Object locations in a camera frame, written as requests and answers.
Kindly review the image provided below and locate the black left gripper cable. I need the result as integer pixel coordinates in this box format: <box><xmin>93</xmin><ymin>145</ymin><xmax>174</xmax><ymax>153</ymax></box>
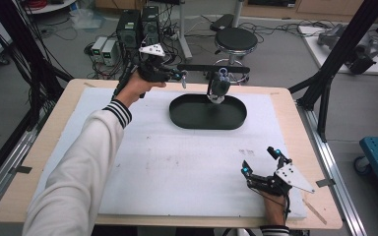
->
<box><xmin>111</xmin><ymin>62</ymin><xmax>140</xmax><ymax>101</ymax></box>

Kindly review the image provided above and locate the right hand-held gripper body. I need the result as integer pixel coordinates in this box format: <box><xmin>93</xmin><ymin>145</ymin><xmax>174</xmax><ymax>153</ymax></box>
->
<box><xmin>246</xmin><ymin>156</ymin><xmax>316</xmax><ymax>198</ymax></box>

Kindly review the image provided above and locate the black flat case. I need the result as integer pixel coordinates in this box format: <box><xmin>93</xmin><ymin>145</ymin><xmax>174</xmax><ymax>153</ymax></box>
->
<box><xmin>209</xmin><ymin>13</ymin><xmax>235</xmax><ymax>32</ymax></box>

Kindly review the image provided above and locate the white foam mat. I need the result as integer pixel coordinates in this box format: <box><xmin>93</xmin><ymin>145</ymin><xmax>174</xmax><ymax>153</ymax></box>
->
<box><xmin>32</xmin><ymin>87</ymin><xmax>309</xmax><ymax>220</ymax></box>

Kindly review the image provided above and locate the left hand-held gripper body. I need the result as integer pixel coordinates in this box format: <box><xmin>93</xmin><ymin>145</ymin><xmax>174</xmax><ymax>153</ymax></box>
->
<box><xmin>137</xmin><ymin>42</ymin><xmax>174</xmax><ymax>84</ymax></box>

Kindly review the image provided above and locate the black round stool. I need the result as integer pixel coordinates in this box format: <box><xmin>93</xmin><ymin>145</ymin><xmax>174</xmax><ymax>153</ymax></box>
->
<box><xmin>214</xmin><ymin>27</ymin><xmax>260</xmax><ymax>85</ymax></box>

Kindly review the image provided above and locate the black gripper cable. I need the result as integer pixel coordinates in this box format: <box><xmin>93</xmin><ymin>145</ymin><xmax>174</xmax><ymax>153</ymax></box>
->
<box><xmin>111</xmin><ymin>62</ymin><xmax>140</xmax><ymax>101</ymax></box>
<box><xmin>282</xmin><ymin>193</ymin><xmax>293</xmax><ymax>230</ymax></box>

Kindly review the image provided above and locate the aluminium rail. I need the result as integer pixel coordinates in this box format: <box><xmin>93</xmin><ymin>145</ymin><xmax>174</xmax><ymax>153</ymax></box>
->
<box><xmin>295</xmin><ymin>102</ymin><xmax>369</xmax><ymax>236</ymax></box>
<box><xmin>0</xmin><ymin>129</ymin><xmax>38</xmax><ymax>217</ymax></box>

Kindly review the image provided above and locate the wooden stick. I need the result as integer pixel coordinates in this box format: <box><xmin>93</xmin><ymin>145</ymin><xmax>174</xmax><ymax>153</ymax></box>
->
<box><xmin>302</xmin><ymin>198</ymin><xmax>328</xmax><ymax>226</ymax></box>

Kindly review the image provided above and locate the black metal frame post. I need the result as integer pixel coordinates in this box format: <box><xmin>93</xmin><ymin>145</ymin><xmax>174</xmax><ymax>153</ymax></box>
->
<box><xmin>0</xmin><ymin>0</ymin><xmax>74</xmax><ymax>102</ymax></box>
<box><xmin>288</xmin><ymin>0</ymin><xmax>378</xmax><ymax>143</ymax></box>

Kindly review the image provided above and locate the grey tape strip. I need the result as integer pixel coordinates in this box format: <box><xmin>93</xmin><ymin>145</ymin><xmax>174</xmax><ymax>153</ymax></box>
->
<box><xmin>315</xmin><ymin>178</ymin><xmax>337</xmax><ymax>188</ymax></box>
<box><xmin>8</xmin><ymin>165</ymin><xmax>33</xmax><ymax>175</ymax></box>

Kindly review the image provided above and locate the black machine part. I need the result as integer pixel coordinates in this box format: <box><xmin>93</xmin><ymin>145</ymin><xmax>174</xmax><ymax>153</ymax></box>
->
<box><xmin>346</xmin><ymin>43</ymin><xmax>378</xmax><ymax>76</ymax></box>

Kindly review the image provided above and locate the round white table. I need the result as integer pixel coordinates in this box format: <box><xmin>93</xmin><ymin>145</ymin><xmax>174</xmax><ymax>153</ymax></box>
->
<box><xmin>23</xmin><ymin>0</ymin><xmax>78</xmax><ymax>15</ymax></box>

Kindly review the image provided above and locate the tangle of floor cables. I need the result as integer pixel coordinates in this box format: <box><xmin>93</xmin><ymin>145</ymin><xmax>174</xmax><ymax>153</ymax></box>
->
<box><xmin>84</xmin><ymin>13</ymin><xmax>182</xmax><ymax>83</ymax></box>

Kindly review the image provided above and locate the white table leg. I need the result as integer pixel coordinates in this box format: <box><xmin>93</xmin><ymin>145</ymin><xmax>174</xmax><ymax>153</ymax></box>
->
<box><xmin>176</xmin><ymin>0</ymin><xmax>194</xmax><ymax>62</ymax></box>

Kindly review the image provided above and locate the white power supply unit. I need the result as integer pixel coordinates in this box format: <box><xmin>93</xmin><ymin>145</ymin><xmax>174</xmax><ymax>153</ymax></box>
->
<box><xmin>101</xmin><ymin>38</ymin><xmax>118</xmax><ymax>67</ymax></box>
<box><xmin>91</xmin><ymin>35</ymin><xmax>108</xmax><ymax>63</ymax></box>

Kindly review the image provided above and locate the person's right hand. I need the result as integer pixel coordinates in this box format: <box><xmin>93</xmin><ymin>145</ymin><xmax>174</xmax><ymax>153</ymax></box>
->
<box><xmin>261</xmin><ymin>191</ymin><xmax>291</xmax><ymax>228</ymax></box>

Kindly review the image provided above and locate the white floor board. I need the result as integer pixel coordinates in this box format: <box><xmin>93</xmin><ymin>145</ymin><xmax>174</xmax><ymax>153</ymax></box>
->
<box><xmin>297</xmin><ymin>25</ymin><xmax>378</xmax><ymax>77</ymax></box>

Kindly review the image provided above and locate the person's left hand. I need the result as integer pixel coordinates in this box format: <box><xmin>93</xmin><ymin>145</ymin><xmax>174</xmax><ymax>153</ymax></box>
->
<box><xmin>114</xmin><ymin>70</ymin><xmax>167</xmax><ymax>109</ymax></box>

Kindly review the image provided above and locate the black computer tower green sticker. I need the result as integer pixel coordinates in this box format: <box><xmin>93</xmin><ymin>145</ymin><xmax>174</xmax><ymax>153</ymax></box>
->
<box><xmin>115</xmin><ymin>9</ymin><xmax>143</xmax><ymax>51</ymax></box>

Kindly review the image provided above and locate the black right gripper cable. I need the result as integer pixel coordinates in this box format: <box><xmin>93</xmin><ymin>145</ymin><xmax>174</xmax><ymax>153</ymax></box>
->
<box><xmin>282</xmin><ymin>193</ymin><xmax>293</xmax><ymax>230</ymax></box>

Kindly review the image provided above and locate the black oval tray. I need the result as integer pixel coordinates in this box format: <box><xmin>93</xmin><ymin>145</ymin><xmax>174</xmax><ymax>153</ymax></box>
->
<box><xmin>168</xmin><ymin>63</ymin><xmax>251</xmax><ymax>131</ymax></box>

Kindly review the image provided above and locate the grey machine part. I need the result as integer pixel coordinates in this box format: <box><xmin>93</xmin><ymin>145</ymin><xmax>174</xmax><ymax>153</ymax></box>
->
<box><xmin>316</xmin><ymin>23</ymin><xmax>347</xmax><ymax>50</ymax></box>

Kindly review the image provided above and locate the clear plastic bag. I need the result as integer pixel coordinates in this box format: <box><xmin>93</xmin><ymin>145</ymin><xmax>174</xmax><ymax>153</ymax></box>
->
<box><xmin>69</xmin><ymin>7</ymin><xmax>106</xmax><ymax>31</ymax></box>

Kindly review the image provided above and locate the black and pink plush toy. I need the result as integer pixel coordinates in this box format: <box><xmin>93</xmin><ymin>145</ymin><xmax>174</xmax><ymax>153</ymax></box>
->
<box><xmin>207</xmin><ymin>67</ymin><xmax>232</xmax><ymax>105</ymax></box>

